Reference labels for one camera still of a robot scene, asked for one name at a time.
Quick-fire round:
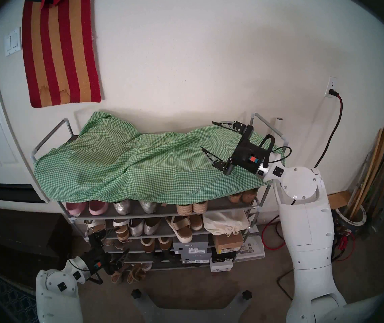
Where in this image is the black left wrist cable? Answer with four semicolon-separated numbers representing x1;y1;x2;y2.
68;255;104;286

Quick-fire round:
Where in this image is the grey robot base frame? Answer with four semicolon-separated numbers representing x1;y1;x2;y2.
131;290;253;323

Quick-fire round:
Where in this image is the plain silver flat shoe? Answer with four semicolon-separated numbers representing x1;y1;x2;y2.
129;218;144;237
144;217;162;236

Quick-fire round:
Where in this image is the white strap brown sandal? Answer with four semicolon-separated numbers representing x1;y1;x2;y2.
113;219;130;243
86;220;106;240

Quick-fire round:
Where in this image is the cream drawstring cloth bag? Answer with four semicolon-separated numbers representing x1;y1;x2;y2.
203;211;248;237

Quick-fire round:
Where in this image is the dark strappy sandal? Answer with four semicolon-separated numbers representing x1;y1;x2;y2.
104;238;130;254

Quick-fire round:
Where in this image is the tan fringed sandal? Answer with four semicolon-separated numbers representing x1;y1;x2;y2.
127;263;147;284
111;265;128;284

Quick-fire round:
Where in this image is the dark brown low cabinet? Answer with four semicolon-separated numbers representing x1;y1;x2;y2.
0;206;74;287

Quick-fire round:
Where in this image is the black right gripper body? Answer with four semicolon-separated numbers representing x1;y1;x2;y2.
224;125;270;176

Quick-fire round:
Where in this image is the striped fabric flag hanging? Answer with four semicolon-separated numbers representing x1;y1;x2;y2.
22;0;102;108

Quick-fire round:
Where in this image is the white flat box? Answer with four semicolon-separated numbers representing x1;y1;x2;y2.
239;231;266;259

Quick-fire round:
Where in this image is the black shoebox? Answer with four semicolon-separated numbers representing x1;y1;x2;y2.
211;252;238;263

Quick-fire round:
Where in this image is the white tape ring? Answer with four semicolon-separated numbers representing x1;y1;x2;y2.
334;206;367;227

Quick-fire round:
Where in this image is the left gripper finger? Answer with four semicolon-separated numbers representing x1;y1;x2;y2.
110;248;131;274
89;228;107;249

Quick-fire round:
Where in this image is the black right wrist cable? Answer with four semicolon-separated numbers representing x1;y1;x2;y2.
259;135;292;165

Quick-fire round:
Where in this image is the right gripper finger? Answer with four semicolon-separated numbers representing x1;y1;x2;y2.
212;120;249;135
201;146;232;173

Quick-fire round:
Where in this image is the white wall outlet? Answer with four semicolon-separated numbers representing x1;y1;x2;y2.
324;76;338;99

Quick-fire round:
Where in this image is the brown cardboard piece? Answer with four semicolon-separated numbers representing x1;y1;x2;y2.
327;190;351;210

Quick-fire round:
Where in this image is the white labelled shoebox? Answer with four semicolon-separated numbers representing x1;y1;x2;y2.
210;259;235;273

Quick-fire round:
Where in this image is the white light switch plate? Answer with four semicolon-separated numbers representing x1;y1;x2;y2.
4;29;22;57

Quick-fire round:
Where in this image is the brown cardboard shoebox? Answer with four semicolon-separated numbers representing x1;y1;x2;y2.
212;231;244;254

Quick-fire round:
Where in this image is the grey metal shoe rack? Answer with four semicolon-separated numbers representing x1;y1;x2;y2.
30;113;288;272

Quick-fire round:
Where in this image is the green gingham cloth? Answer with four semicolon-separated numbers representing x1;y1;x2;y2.
34;111;286;205

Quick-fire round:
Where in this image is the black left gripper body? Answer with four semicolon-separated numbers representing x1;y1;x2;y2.
84;246;114;277

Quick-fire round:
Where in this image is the grey Vionic shoebox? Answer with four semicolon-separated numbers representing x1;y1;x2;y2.
182;249;212;264
173;234;210;253

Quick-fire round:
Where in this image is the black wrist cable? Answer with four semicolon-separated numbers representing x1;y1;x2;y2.
68;255;104;286
259;135;292;165

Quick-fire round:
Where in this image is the blue patterned rug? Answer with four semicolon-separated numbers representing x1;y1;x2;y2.
0;263;39;323

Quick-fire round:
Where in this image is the black red power cord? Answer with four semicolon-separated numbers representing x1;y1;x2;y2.
262;88;344;250

